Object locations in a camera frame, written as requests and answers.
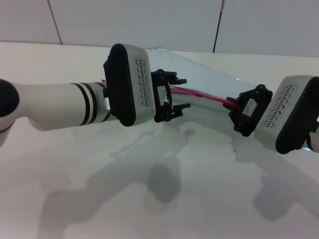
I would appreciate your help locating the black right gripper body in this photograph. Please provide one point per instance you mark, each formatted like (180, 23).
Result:
(251, 107)

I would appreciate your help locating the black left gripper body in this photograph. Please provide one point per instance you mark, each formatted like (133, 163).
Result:
(162, 99)

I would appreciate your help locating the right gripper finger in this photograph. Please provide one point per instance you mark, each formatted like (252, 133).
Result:
(230, 107)
(233, 100)

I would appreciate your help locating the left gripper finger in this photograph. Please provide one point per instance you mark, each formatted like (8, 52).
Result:
(175, 78)
(177, 110)

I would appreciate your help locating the clear red-zip document bag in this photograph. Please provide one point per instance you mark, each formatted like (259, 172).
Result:
(207, 82)

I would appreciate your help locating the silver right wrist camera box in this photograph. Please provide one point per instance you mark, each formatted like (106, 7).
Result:
(286, 114)

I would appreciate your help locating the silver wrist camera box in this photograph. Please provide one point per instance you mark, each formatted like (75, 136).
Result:
(286, 114)
(124, 84)

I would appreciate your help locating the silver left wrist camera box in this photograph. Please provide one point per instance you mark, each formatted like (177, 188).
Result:
(124, 84)

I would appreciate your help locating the black wall strip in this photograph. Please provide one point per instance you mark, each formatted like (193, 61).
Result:
(217, 30)

